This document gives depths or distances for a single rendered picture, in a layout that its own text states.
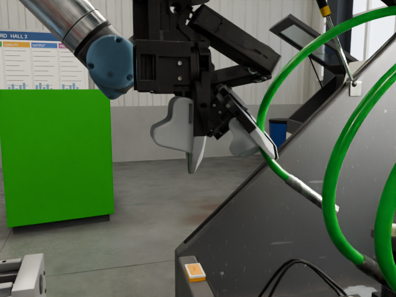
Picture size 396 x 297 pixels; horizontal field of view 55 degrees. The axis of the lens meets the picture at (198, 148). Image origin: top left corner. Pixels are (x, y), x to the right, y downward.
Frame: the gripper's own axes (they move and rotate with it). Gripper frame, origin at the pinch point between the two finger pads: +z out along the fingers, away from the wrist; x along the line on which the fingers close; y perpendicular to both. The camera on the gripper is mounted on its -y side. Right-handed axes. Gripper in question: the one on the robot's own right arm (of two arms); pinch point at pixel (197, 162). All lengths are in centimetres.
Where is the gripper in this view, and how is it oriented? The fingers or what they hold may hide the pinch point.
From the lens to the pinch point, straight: 46.0
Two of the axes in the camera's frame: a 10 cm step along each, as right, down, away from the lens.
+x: 2.2, 1.5, -9.6
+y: -9.8, 0.3, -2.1
